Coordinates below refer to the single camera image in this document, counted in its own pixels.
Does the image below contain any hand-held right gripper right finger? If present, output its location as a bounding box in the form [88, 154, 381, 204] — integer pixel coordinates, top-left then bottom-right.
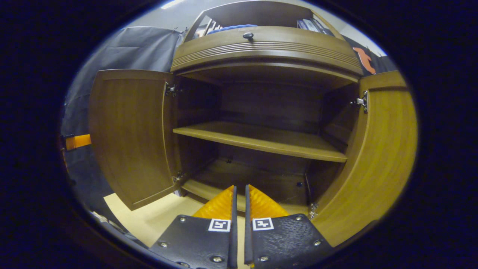
[244, 185, 334, 268]

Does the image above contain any blue folded towel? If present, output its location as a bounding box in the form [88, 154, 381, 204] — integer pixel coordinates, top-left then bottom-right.
[206, 24, 258, 35]

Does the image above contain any wooden cabinet door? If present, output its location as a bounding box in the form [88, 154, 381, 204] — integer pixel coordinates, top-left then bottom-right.
[89, 69, 183, 211]
[310, 70, 418, 248]

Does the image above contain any dark book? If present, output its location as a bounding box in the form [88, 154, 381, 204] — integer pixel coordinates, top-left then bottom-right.
[310, 18, 335, 37]

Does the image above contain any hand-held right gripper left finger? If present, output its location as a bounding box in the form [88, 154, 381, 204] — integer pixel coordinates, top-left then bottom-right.
[149, 186, 238, 269]

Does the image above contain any wooden double-door shoe cabinet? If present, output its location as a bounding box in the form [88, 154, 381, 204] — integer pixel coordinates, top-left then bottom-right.
[170, 0, 364, 217]

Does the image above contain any wooden inner shelf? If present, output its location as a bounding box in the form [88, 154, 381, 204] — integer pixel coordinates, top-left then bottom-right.
[173, 121, 348, 163]

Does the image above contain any grey book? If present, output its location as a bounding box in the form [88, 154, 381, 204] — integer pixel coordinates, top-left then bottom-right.
[302, 19, 322, 32]

